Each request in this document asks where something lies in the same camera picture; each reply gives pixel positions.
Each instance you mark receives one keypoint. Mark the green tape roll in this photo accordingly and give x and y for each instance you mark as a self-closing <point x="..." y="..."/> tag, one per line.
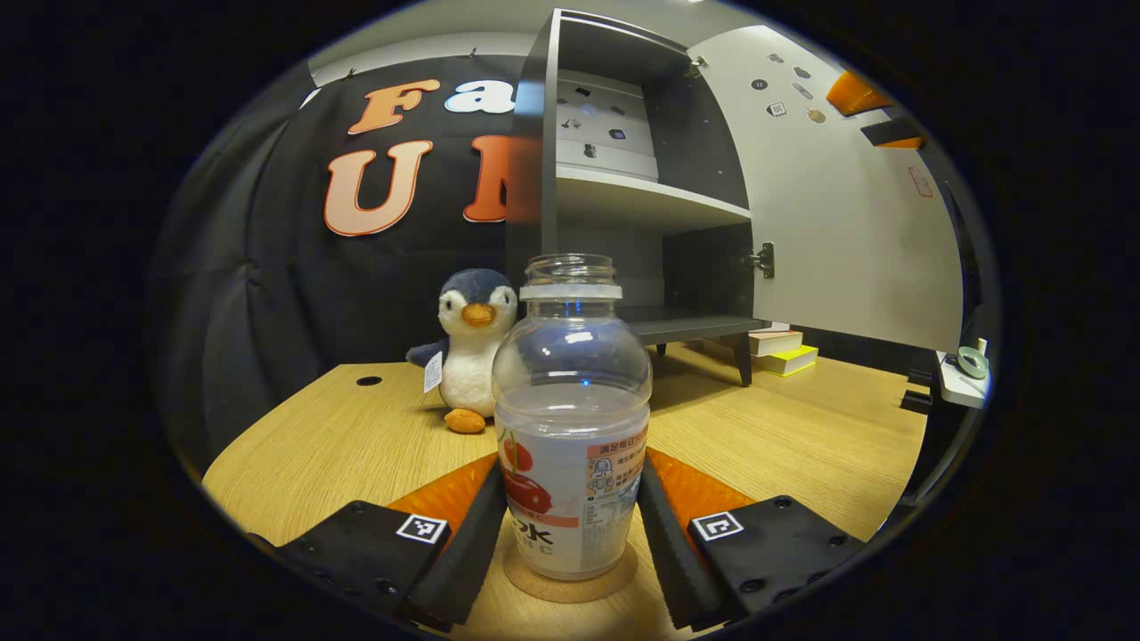
<point x="962" y="359"/>

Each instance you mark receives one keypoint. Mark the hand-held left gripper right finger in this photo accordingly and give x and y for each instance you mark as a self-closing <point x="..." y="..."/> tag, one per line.
<point x="668" y="561"/>

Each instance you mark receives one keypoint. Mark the grey cabinet door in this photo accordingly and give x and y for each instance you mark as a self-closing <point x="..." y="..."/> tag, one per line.
<point x="846" y="249"/>

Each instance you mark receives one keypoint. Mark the dark grey cabinet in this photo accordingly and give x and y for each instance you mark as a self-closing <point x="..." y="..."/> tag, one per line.
<point x="704" y="133"/>

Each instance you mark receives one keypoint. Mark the black backdrop cloth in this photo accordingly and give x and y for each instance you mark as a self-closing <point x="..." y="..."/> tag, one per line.
<point x="267" y="294"/>

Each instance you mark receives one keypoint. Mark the clear plastic bottle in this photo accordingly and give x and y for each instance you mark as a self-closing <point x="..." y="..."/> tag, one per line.
<point x="570" y="418"/>

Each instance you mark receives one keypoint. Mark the yellow edged book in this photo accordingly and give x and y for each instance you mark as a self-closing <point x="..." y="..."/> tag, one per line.
<point x="793" y="362"/>

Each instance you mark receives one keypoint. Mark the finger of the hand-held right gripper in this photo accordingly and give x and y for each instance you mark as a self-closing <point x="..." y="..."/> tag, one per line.
<point x="891" y="131"/>
<point x="855" y="93"/>

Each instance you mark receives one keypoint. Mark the metal door hinge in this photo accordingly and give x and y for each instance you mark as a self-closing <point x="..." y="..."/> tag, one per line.
<point x="696" y="65"/>
<point x="764" y="260"/>

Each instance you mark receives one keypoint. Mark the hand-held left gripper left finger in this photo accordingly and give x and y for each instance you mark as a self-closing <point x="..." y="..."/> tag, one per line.
<point x="472" y="561"/>

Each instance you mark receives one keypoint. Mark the white flat board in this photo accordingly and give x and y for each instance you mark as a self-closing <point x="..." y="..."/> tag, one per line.
<point x="957" y="392"/>

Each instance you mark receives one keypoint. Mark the round cork coaster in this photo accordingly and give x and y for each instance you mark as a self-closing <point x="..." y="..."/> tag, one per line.
<point x="570" y="591"/>

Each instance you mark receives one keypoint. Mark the blue white penguin plush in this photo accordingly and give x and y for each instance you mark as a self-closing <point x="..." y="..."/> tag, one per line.
<point x="468" y="365"/>

